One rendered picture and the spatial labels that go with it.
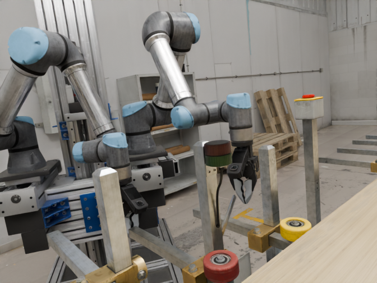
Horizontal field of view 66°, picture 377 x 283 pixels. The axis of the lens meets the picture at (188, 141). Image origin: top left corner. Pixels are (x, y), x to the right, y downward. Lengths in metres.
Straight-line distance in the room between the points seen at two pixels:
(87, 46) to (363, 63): 7.60
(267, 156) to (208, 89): 3.85
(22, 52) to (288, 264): 0.96
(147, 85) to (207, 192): 3.26
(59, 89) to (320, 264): 1.28
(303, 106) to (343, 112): 7.67
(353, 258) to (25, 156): 1.20
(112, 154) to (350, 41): 8.03
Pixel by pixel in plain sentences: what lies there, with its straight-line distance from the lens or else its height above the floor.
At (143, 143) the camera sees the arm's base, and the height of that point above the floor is 1.09.
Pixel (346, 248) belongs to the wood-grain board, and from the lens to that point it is 0.78.
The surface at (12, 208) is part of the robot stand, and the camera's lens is 1.31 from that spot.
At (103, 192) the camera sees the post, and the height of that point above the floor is 1.13.
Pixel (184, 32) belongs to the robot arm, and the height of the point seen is 1.51.
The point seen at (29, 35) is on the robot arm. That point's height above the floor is 1.52.
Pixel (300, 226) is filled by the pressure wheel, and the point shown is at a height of 0.90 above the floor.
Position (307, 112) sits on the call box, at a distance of 1.06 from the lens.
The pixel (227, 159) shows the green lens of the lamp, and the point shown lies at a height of 1.13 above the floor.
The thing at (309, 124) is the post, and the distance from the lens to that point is 1.08.
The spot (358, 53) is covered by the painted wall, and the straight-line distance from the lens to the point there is 8.57.
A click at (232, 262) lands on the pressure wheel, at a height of 0.91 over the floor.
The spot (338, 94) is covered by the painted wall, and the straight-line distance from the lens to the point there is 8.72.
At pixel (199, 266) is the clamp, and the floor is 0.87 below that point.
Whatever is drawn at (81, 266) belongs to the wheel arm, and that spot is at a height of 0.96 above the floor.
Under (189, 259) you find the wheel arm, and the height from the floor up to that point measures 0.86.
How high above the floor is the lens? 1.28
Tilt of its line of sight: 9 degrees down
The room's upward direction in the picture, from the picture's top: 7 degrees counter-clockwise
